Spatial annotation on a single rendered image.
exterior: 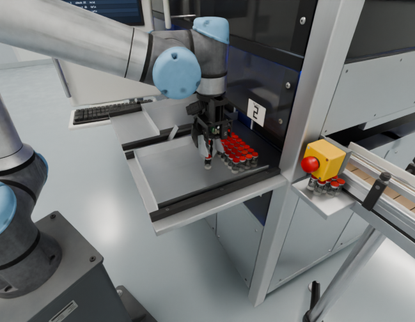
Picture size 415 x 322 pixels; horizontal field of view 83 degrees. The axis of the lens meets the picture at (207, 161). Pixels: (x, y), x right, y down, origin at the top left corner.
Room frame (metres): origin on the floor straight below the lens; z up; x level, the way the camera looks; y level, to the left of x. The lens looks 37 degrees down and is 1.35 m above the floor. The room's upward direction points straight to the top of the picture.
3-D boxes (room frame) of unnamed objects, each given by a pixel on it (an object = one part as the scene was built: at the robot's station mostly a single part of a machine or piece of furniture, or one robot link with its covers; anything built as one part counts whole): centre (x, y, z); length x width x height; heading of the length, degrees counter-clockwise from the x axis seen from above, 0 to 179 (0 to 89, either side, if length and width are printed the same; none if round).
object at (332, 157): (0.47, -0.29, 1.00); 0.08 x 0.07 x 0.07; 117
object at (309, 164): (0.45, -0.25, 1.00); 0.04 x 0.04 x 0.04; 27
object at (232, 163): (0.63, -0.05, 0.91); 0.18 x 0.02 x 0.05; 27
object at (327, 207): (0.48, -0.34, 0.87); 0.14 x 0.13 x 0.02; 117
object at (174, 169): (0.59, 0.03, 0.90); 0.34 x 0.26 x 0.04; 117
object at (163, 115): (0.94, 0.08, 0.90); 0.34 x 0.26 x 0.04; 117
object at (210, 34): (0.56, -0.01, 1.23); 0.09 x 0.08 x 0.11; 105
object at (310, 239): (1.65, -0.22, 0.44); 2.06 x 1.00 x 0.88; 27
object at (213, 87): (0.56, -0.01, 1.15); 0.08 x 0.08 x 0.05
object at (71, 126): (1.18, 0.49, 0.79); 0.45 x 0.28 x 0.03; 110
